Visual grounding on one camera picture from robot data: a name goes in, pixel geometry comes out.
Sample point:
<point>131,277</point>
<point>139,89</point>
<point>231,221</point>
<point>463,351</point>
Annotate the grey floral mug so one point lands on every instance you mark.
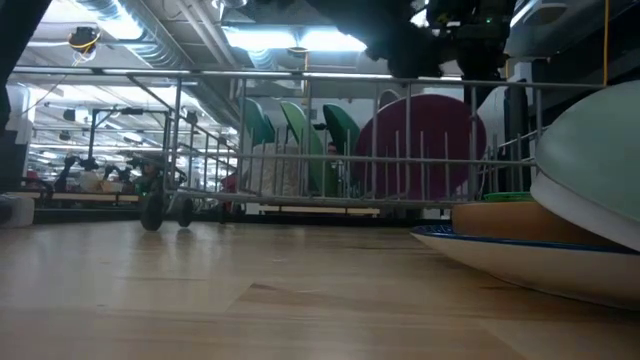
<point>280,175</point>

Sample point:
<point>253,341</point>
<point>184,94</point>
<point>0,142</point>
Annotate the blue patterned plate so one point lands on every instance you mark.
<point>525,265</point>

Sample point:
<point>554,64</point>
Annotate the black background robot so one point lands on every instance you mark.
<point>75,170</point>

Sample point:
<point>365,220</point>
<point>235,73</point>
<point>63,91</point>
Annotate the white plastic fitting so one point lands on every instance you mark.
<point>17,212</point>

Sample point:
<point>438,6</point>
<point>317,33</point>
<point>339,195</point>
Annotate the grey plate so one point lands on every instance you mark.
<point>389,96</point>

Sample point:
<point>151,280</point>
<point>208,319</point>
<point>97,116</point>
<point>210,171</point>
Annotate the sage green plate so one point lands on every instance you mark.
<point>595,155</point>

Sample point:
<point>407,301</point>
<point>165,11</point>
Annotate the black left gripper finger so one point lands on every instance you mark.
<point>477,95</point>

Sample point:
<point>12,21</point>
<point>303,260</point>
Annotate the white plate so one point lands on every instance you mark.
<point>575,210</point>

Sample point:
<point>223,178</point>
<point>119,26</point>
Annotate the translucent green plate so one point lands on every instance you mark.
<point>507,197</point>

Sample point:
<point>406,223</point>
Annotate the purple plate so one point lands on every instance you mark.
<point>435,130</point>

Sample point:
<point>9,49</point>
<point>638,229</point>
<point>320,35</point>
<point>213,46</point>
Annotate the person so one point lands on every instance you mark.
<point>332,150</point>

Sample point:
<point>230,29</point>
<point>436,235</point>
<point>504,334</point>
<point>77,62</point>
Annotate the dark green plate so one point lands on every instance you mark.
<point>342,127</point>

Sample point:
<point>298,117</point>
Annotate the ceiling fluorescent light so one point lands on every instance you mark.
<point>300,40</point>

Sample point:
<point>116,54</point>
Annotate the tan wooden table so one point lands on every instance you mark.
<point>75,197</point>

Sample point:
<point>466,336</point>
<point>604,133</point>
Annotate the orange plate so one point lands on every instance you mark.
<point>510,222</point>

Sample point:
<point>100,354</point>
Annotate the black metal stand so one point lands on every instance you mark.
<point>91,145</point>

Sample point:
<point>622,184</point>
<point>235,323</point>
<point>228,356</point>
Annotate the light green plate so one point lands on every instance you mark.
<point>300,130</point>

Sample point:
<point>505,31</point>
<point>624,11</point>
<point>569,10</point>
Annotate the long light bar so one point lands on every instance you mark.
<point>250,73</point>

